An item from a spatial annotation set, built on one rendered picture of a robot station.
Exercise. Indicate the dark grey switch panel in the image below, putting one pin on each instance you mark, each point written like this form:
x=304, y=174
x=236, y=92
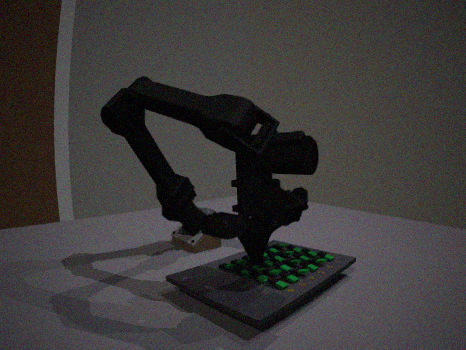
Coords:
x=287, y=274

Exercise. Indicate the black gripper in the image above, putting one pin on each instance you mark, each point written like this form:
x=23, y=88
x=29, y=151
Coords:
x=254, y=232

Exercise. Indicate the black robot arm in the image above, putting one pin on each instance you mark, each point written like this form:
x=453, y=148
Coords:
x=226, y=120

